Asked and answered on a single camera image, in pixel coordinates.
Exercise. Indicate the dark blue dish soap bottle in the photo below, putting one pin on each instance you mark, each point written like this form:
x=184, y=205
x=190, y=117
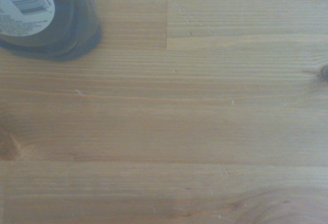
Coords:
x=74, y=24

